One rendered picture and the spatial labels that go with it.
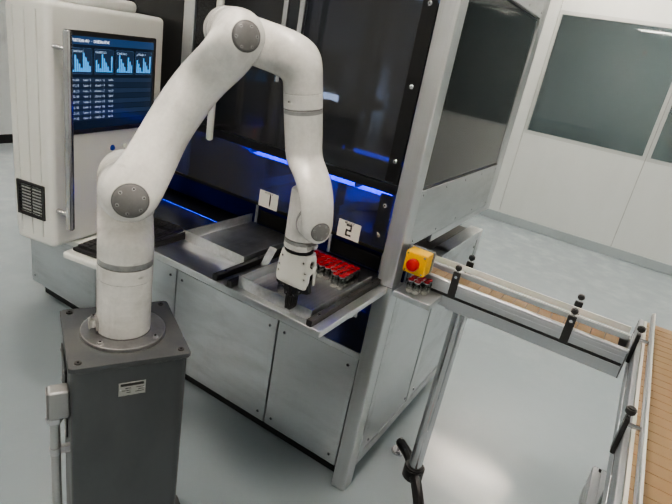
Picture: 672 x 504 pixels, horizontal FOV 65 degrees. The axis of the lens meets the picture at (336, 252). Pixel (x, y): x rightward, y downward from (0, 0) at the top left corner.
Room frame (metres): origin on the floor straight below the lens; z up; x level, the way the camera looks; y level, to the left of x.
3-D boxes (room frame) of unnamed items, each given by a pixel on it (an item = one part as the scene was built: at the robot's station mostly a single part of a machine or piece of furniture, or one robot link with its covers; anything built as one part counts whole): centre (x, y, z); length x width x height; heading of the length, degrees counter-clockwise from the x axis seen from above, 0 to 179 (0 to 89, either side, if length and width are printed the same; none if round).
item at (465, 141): (1.98, -0.42, 1.51); 0.85 x 0.01 x 0.59; 152
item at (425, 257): (1.53, -0.26, 1.00); 0.08 x 0.07 x 0.07; 152
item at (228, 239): (1.71, 0.31, 0.90); 0.34 x 0.26 x 0.04; 152
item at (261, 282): (1.45, 0.07, 0.90); 0.34 x 0.26 x 0.04; 152
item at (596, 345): (1.52, -0.58, 0.92); 0.69 x 0.16 x 0.16; 62
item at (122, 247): (1.09, 0.48, 1.16); 0.19 x 0.12 x 0.24; 27
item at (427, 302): (1.56, -0.29, 0.87); 0.14 x 0.13 x 0.02; 152
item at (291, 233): (1.25, 0.09, 1.17); 0.09 x 0.08 x 0.13; 27
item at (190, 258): (1.57, 0.20, 0.87); 0.70 x 0.48 x 0.02; 62
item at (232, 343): (2.46, 0.47, 0.44); 2.06 x 1.00 x 0.88; 62
